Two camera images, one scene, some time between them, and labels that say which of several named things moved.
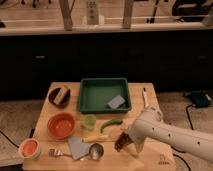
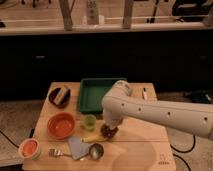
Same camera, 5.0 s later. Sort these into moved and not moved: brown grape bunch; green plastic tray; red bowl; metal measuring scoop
Moved: brown grape bunch
Not moved: green plastic tray; red bowl; metal measuring scoop
